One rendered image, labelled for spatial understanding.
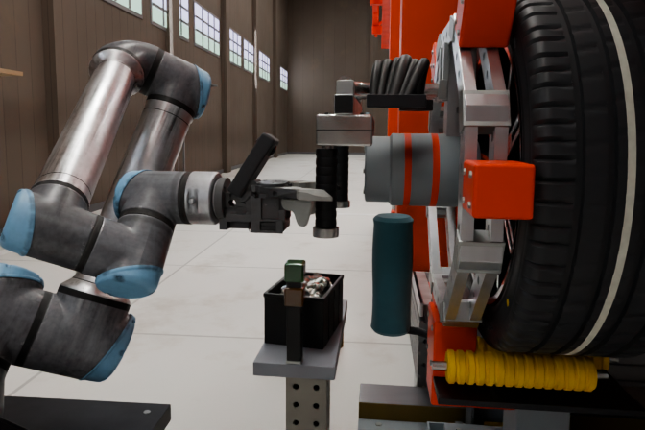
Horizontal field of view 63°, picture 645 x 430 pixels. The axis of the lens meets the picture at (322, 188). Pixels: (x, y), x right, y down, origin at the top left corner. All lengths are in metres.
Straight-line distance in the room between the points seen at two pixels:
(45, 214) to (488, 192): 0.61
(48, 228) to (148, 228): 0.14
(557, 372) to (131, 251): 0.72
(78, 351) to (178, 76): 0.62
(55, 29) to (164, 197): 4.89
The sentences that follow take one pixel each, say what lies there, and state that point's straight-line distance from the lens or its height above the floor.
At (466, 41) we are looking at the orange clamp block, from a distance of 0.87.
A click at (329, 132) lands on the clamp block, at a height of 0.92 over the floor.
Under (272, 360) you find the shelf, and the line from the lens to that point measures 1.16.
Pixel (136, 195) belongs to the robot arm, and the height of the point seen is 0.82.
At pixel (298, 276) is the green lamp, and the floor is 0.63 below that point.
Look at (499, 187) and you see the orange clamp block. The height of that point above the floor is 0.86.
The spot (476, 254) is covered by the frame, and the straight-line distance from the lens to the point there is 0.80.
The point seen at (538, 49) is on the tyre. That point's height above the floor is 1.04.
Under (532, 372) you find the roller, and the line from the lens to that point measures 1.01.
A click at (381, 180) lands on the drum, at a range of 0.98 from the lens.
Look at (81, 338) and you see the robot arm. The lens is 1.18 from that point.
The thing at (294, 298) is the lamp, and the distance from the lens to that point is 1.08.
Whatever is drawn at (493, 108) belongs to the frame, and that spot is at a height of 0.96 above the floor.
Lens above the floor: 0.92
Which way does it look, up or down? 6 degrees down
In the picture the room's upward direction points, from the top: 1 degrees clockwise
